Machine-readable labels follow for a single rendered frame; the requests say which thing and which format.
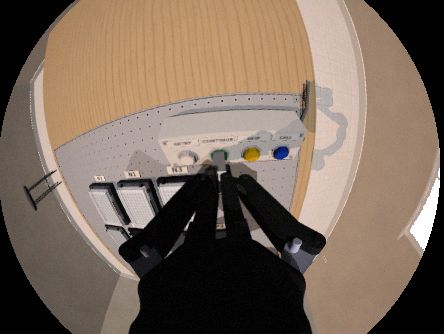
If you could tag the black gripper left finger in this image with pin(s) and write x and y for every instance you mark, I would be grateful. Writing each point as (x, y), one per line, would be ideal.
(150, 246)

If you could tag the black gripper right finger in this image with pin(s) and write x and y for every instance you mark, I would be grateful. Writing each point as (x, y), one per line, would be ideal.
(298, 244)

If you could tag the grey perforated base plate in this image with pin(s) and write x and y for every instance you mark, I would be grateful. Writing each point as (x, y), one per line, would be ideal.
(130, 143)

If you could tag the grey button panel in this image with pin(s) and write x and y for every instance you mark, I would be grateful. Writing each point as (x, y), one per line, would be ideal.
(243, 135)

